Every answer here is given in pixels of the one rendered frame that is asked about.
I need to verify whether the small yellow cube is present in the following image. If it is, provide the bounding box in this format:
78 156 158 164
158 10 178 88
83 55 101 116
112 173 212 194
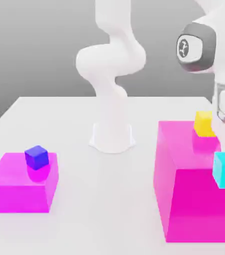
194 111 217 137

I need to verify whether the small blue cube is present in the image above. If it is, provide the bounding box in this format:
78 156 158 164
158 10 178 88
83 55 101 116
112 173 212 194
24 145 49 171

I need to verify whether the large pink box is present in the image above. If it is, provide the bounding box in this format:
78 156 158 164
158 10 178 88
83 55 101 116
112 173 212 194
153 120 225 243

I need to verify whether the large magenta box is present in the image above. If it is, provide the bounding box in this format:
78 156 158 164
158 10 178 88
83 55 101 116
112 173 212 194
0 152 59 214

